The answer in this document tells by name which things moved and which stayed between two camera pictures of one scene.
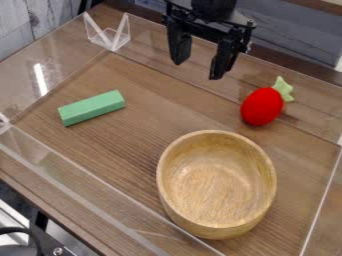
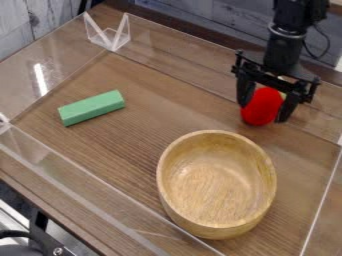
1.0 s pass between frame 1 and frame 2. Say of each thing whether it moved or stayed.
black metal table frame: stayed
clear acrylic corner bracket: stayed
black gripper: moved
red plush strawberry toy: stayed
